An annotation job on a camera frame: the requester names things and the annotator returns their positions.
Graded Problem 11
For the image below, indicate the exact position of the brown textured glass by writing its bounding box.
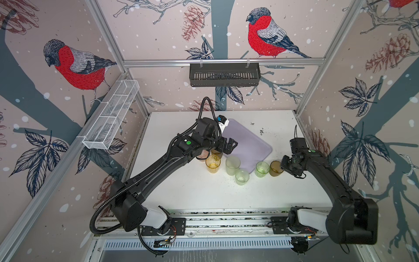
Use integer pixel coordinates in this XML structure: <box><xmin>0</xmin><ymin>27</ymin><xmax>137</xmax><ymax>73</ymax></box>
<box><xmin>270</xmin><ymin>160</ymin><xmax>283</xmax><ymax>177</ymax></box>

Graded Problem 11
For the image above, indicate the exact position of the bright green glass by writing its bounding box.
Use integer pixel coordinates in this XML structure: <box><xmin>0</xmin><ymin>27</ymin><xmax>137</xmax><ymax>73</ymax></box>
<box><xmin>255</xmin><ymin>161</ymin><xmax>270</xmax><ymax>178</ymax></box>

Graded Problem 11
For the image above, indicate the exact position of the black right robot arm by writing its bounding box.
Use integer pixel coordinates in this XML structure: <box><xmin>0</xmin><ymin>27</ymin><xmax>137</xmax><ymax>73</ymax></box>
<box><xmin>281</xmin><ymin>138</ymin><xmax>379</xmax><ymax>245</ymax></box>

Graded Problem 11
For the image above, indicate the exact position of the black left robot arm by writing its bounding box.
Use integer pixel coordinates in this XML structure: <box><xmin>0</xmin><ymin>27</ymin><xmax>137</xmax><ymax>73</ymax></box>
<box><xmin>109</xmin><ymin>115</ymin><xmax>238</xmax><ymax>232</ymax></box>

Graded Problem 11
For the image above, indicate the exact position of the lilac plastic tray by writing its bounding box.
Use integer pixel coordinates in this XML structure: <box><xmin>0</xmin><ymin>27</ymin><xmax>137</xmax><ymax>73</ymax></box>
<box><xmin>223</xmin><ymin>119</ymin><xmax>273</xmax><ymax>173</ymax></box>

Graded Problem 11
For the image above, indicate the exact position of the dark brown glass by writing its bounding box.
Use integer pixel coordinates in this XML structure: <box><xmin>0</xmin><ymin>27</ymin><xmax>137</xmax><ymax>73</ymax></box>
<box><xmin>211</xmin><ymin>149</ymin><xmax>223</xmax><ymax>159</ymax></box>

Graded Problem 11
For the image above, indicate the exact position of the pale green tall glass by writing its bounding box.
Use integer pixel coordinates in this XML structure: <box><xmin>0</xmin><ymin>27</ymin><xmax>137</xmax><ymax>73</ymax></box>
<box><xmin>225</xmin><ymin>156</ymin><xmax>241</xmax><ymax>176</ymax></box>

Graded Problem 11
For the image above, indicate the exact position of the pink glass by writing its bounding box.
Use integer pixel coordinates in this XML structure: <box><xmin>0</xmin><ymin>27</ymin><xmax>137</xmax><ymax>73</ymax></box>
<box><xmin>196</xmin><ymin>150</ymin><xmax>211</xmax><ymax>162</ymax></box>

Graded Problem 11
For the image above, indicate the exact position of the yellow amber glass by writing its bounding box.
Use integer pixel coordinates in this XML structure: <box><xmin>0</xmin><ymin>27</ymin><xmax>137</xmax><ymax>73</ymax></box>
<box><xmin>205</xmin><ymin>155</ymin><xmax>221</xmax><ymax>174</ymax></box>

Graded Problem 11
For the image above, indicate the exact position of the pale green small glass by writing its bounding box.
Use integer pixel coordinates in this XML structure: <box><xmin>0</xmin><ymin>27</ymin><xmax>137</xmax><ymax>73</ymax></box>
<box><xmin>235</xmin><ymin>169</ymin><xmax>250</xmax><ymax>186</ymax></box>

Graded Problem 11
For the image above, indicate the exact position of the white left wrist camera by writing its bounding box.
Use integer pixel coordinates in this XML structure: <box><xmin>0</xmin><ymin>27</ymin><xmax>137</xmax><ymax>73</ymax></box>
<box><xmin>217</xmin><ymin>115</ymin><xmax>229</xmax><ymax>128</ymax></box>

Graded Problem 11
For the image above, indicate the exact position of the black wire wall basket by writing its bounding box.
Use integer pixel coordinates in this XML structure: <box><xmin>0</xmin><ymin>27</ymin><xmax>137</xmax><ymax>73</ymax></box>
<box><xmin>189</xmin><ymin>63</ymin><xmax>261</xmax><ymax>87</ymax></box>

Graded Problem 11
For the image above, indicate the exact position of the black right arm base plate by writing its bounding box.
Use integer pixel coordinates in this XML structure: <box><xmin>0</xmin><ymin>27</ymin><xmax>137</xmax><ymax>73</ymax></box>
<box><xmin>267</xmin><ymin>216</ymin><xmax>318</xmax><ymax>235</ymax></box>

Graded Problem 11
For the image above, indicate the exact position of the aluminium rail frame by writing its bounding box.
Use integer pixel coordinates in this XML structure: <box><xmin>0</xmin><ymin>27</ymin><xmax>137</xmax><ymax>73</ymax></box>
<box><xmin>93</xmin><ymin>207</ymin><xmax>366</xmax><ymax>240</ymax></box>

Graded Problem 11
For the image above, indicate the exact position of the black corrugated cable hose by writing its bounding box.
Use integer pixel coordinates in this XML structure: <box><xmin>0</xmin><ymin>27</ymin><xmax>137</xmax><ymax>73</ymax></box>
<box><xmin>89</xmin><ymin>170</ymin><xmax>171</xmax><ymax>235</ymax></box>

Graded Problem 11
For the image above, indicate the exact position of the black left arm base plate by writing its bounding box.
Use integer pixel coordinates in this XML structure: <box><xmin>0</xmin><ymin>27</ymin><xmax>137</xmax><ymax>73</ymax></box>
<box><xmin>141</xmin><ymin>218</ymin><xmax>186</xmax><ymax>236</ymax></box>

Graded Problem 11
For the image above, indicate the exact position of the white mesh wall basket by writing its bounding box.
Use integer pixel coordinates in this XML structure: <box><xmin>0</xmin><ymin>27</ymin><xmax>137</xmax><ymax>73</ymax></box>
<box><xmin>82</xmin><ymin>80</ymin><xmax>139</xmax><ymax>150</ymax></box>

